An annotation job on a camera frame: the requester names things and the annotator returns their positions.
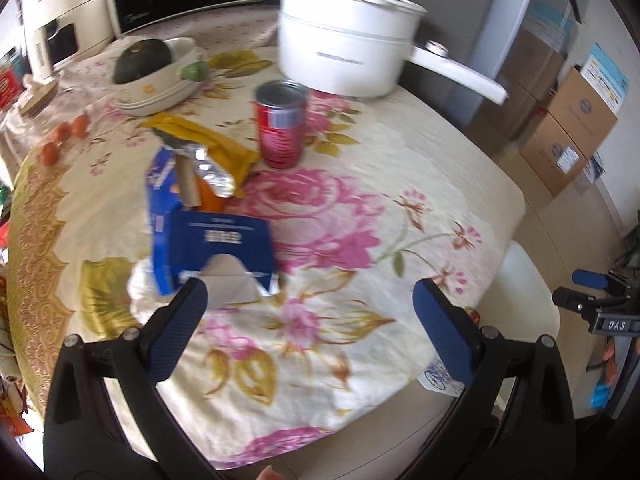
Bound white plastic bin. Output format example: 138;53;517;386
417;242;561;401

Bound orange wrapper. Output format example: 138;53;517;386
197;180;226;211

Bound red label jar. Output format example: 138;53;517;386
0;55;23;111

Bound small-flowered white cloth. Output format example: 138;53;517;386
0;10;281;126

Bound cardboard tube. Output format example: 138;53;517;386
172;152;201;208

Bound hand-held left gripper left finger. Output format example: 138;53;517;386
44;277;223;480

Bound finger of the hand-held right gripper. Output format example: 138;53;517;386
552;287;601;317
572;269;615;292

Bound silver foil wrapper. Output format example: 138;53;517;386
155;130;236;198

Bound dark green pumpkin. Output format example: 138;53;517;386
112;39;176;85

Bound white ceramic bowl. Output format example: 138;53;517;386
112;36;208;116

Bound printed white box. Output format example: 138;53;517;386
582;155;604;183

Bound white electric pot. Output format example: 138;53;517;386
276;0;508;107

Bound red drink can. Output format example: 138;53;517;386
254;80;310;170

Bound dark blue cardboard box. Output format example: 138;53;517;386
145;147;281;297

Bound cream air fryer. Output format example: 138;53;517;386
20;0;113;81

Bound grey refrigerator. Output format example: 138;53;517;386
450;0;596;141

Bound glass jar with wooden lid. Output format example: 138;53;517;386
0;77;101;171

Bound blue and white poster board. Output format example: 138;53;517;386
580;42;630;111

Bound person's right hand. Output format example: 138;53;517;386
601;342;620;386

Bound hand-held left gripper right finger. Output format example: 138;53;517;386
400;278;577;480

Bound yellow wrapper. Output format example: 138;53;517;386
142;112;261;198

